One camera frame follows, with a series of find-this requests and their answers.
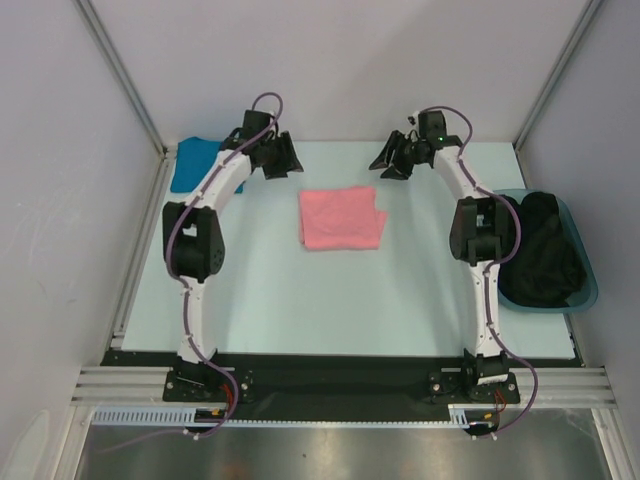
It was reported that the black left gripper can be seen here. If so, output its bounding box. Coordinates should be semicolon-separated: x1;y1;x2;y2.
260;132;303;180

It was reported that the pink t shirt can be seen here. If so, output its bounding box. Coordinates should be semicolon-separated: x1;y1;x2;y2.
298;186;388;251

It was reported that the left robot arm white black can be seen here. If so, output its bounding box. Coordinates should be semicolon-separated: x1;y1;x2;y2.
162;108;303;364

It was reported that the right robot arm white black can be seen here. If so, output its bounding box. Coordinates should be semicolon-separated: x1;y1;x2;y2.
369;106;521;401

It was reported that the folded blue t shirt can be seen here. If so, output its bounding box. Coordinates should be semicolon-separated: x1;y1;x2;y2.
169;137;221;194

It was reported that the black t shirt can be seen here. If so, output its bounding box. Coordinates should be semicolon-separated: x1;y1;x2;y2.
499;191;587;308

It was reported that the teal plastic basket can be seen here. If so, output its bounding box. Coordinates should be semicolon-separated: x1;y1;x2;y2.
497;189;598;314

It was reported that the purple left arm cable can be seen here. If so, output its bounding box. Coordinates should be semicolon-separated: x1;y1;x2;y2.
94;92;286;454

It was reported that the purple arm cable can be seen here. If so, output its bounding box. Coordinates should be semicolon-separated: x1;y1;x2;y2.
94;92;286;454
409;105;540;441

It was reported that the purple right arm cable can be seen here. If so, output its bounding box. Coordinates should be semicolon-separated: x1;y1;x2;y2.
409;105;540;441

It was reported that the left aluminium corner post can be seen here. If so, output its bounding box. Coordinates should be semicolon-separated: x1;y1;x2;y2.
74;0;176;160

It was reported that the aluminium corner post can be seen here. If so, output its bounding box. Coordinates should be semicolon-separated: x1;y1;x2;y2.
74;0;176;160
512;0;606;151

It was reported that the right aluminium corner post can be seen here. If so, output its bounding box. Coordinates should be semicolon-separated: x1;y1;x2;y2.
512;0;606;151

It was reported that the white slotted cable duct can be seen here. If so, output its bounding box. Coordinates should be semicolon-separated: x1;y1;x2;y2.
92;402;501;429

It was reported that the aluminium front frame rail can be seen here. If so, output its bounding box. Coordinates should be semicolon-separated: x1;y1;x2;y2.
71;366;616;409

